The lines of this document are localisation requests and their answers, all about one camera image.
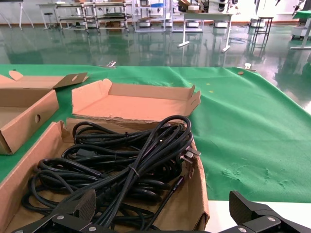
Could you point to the intact cardboard box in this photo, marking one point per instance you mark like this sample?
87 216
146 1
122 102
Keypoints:
24 121

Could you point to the white workshop table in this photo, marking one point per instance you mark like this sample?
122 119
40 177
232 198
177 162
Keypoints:
206 15

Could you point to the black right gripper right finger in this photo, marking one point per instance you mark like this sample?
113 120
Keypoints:
243 211

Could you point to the white table clamp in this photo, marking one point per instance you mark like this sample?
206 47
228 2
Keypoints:
247 65

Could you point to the round seat stool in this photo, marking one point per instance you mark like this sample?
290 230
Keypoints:
48 14

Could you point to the black tall stool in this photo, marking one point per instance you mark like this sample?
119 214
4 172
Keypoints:
266 18

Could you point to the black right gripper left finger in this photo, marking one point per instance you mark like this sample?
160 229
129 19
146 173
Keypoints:
85 206

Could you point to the metal shelf rack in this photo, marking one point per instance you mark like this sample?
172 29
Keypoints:
73 18

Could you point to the white desk with green cover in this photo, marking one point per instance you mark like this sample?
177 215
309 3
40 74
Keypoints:
305 36

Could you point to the silver table clamp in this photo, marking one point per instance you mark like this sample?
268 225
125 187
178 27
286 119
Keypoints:
111 64

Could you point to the torn cardboard box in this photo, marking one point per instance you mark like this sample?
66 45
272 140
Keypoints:
126 106

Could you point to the small brown disc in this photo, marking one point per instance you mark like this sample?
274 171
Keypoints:
240 72

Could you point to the green table cloth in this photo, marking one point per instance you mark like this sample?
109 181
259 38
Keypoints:
243 121

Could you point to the white shelving rack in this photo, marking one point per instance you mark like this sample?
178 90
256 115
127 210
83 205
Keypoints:
165 14

